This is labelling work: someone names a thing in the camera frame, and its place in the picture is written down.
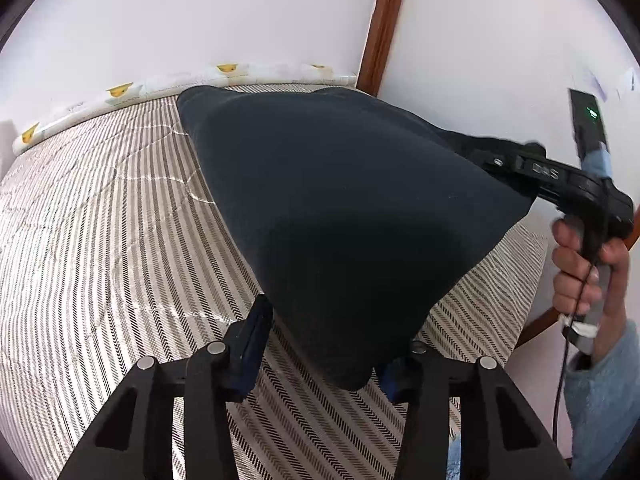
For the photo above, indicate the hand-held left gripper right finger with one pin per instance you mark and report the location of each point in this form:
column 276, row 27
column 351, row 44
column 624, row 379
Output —
column 395, row 385

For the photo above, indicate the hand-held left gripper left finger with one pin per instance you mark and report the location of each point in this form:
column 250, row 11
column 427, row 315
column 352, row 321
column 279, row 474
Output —
column 256, row 340

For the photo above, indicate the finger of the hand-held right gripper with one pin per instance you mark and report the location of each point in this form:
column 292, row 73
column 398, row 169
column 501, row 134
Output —
column 495, row 162

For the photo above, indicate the black sweatshirt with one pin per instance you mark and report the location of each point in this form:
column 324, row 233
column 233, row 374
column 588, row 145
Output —
column 340, row 210

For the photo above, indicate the person's right hand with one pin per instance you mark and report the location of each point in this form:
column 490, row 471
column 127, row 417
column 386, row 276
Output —
column 567, row 280

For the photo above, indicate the striped bed mattress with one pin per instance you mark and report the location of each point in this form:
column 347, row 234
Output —
column 100, row 240

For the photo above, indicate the white duck-print bed bumper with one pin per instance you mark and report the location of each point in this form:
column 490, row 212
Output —
column 165, row 77

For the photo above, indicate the brown wooden door frame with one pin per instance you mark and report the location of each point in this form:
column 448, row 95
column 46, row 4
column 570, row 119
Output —
column 385, row 25

